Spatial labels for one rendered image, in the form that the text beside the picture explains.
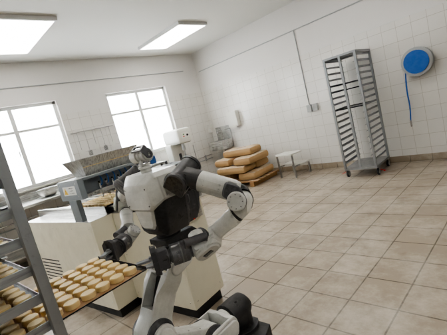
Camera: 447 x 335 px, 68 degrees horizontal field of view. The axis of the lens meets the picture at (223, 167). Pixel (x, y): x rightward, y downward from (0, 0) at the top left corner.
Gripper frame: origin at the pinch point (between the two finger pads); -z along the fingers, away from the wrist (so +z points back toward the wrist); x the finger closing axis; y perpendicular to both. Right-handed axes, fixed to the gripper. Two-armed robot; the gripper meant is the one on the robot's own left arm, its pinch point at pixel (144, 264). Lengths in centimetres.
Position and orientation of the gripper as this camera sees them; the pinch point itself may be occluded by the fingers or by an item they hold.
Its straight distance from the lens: 140.2
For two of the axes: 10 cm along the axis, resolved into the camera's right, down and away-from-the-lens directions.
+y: 2.9, 0.6, -9.5
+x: -2.4, -9.6, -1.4
